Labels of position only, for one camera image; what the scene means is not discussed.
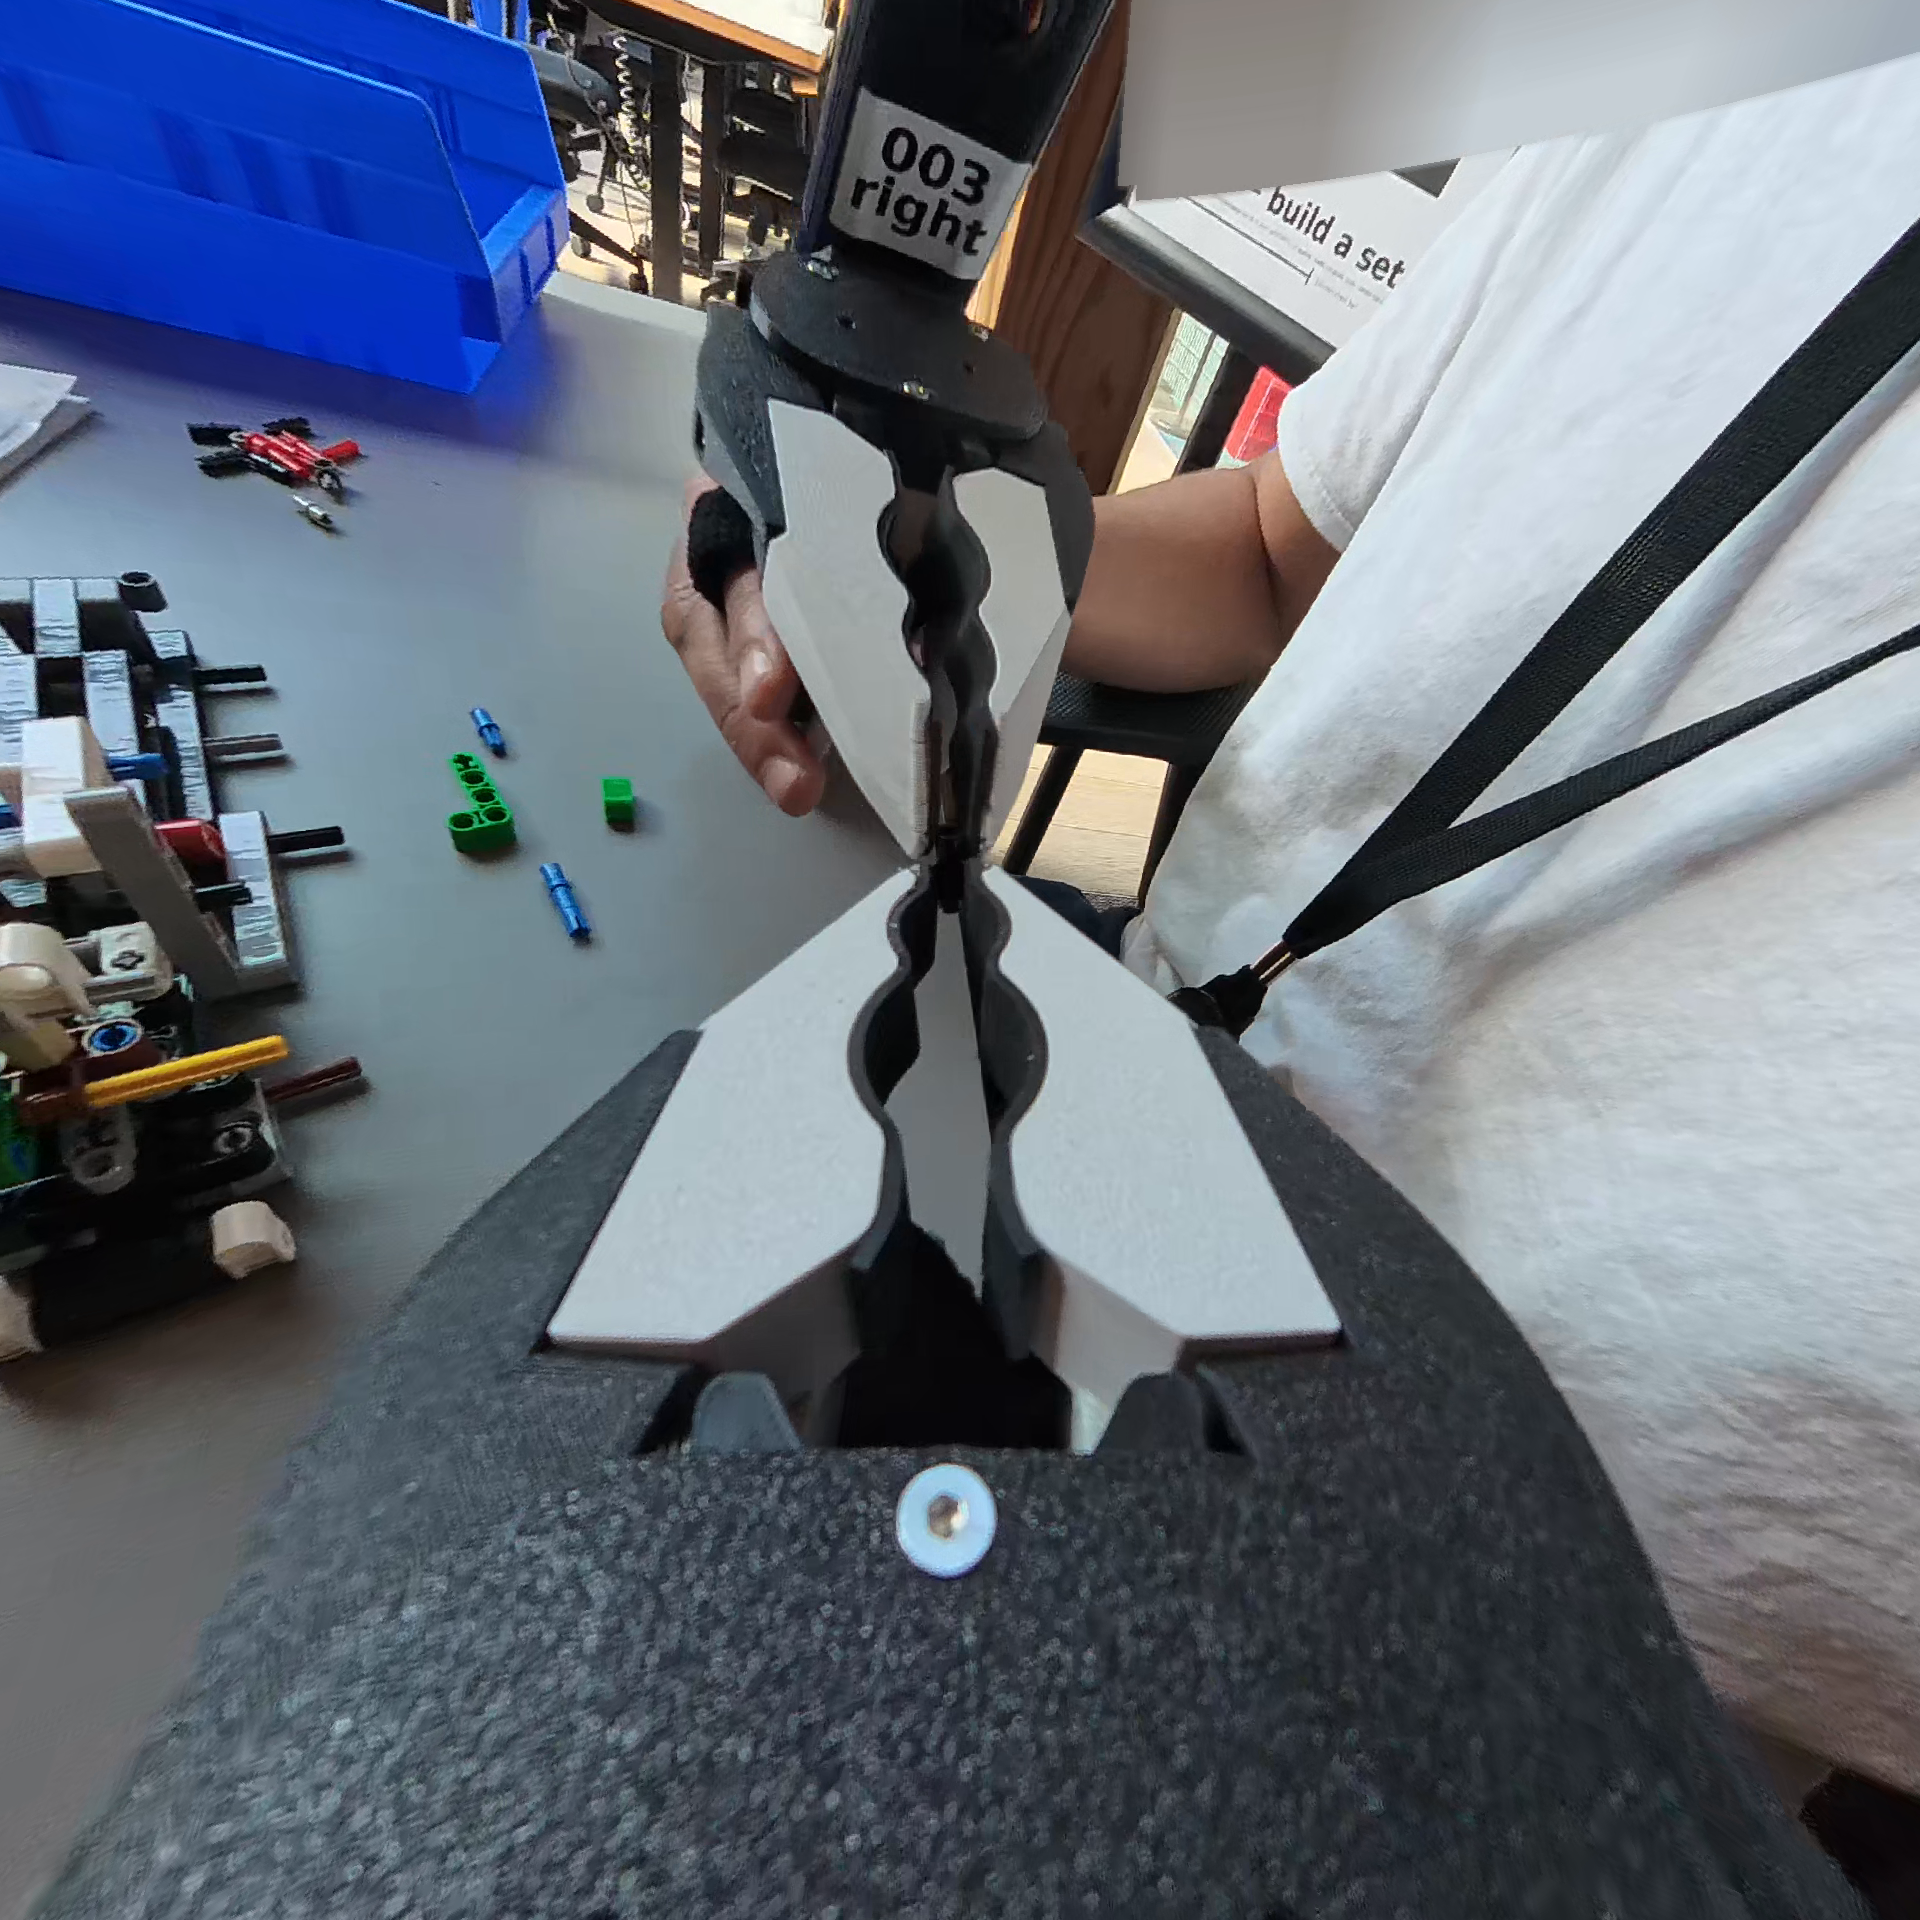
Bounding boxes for black lanyard strap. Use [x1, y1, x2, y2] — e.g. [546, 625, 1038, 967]
[1282, 216, 1920, 962]

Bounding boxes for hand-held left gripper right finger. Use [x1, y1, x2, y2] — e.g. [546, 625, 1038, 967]
[932, 866, 1348, 1454]

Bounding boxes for black chair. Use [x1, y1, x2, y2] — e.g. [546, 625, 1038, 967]
[995, 665, 1270, 901]

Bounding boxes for green angled lego beam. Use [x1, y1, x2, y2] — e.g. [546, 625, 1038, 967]
[443, 751, 522, 860]

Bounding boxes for black badge reel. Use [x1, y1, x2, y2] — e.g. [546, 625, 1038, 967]
[1169, 935, 1307, 1045]

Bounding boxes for wooden office desk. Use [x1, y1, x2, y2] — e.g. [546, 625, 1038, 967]
[583, 0, 835, 301]

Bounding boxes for blue plastic bin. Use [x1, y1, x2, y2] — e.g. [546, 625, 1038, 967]
[0, 0, 573, 395]

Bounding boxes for wooden panel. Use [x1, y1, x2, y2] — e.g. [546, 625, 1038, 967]
[989, 0, 1180, 497]

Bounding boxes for white paper sheet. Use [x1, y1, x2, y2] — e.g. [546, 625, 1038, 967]
[0, 359, 95, 482]

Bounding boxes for person in white shirt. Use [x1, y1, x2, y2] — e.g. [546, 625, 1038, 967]
[1123, 51, 1920, 1794]

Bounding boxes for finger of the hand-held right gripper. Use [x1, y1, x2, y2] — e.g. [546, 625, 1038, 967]
[929, 467, 1073, 871]
[762, 391, 962, 871]

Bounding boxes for person's right hand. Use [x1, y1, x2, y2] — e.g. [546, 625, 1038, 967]
[659, 480, 835, 819]

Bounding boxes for white printed sign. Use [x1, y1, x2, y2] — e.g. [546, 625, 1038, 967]
[1075, 150, 1517, 389]

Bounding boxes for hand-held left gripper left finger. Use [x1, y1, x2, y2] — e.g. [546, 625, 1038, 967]
[544, 866, 940, 1450]

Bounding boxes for partly built lego model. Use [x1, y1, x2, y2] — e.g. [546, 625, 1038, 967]
[0, 569, 370, 1367]

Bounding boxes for red and black lego pieces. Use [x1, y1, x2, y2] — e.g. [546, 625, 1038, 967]
[186, 416, 365, 497]

